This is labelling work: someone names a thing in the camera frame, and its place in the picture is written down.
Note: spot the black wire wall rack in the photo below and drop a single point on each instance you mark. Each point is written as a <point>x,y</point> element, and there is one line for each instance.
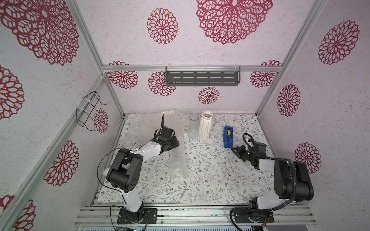
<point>93,116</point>

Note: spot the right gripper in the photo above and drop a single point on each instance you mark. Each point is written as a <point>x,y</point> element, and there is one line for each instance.
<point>243,153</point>

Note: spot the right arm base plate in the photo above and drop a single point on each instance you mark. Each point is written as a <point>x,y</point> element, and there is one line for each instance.
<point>245,215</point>

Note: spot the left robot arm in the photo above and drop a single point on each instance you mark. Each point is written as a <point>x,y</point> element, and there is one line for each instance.
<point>124,173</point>

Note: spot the white alarm clock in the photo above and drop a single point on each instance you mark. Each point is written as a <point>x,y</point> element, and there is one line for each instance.
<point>106,171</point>

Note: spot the grey slotted wall shelf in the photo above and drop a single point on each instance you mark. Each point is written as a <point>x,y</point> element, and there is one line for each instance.
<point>202,78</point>

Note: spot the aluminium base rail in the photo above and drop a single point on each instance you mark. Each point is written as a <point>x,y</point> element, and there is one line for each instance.
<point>214,215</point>

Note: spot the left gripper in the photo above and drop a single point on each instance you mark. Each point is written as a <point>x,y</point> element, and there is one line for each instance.
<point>176,141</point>

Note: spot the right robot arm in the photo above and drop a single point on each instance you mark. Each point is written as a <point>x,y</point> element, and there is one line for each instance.
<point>291,183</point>

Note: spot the clear bubble wrap sheet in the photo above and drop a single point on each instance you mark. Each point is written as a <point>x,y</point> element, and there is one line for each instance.
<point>139,129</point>

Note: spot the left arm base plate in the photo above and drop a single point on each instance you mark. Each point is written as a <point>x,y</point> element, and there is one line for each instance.
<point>147,215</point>

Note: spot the blue tape dispenser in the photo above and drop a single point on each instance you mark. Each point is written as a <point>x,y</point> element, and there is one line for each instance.
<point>228,137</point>

